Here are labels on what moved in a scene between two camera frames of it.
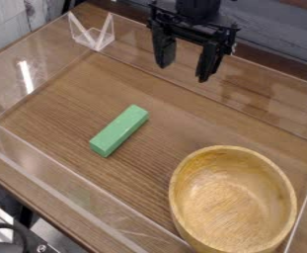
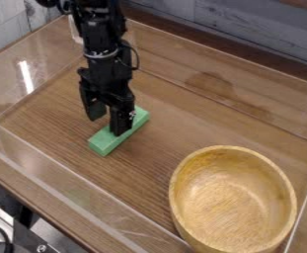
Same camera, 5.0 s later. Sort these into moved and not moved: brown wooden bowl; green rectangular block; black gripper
Moved: black gripper
Not moved: green rectangular block; brown wooden bowl
